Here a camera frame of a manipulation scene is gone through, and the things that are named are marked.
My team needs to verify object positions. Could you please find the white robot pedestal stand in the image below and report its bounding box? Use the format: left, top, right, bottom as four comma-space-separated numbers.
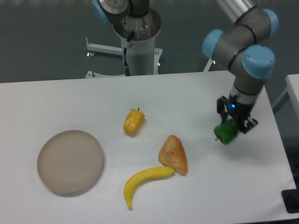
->
84, 8, 218, 79

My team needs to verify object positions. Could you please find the white side table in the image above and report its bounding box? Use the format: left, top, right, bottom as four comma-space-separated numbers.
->
271, 74, 299, 116

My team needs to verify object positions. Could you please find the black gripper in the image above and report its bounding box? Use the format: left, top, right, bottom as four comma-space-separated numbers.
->
217, 92, 258, 133

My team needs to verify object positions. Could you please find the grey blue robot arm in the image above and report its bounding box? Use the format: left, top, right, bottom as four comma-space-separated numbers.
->
91, 0, 279, 133

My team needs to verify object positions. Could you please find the beige round plate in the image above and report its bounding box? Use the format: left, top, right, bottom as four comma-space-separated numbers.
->
37, 130, 104, 197

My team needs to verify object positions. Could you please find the green bell pepper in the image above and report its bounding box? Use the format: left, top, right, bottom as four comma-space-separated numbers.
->
214, 119, 238, 145

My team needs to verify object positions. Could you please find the orange triangular pastry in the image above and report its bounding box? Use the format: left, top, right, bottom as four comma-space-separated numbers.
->
158, 135, 188, 176

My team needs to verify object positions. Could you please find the black cable on pedestal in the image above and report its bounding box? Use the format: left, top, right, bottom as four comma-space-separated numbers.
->
122, 31, 135, 77

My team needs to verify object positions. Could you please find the yellow bell pepper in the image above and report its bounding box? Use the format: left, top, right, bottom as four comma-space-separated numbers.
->
123, 108, 145, 136

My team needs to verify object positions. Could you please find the yellow banana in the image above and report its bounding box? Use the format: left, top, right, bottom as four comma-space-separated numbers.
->
123, 166, 175, 210

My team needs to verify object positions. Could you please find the black device at table edge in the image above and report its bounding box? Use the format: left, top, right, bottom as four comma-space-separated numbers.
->
281, 189, 299, 214

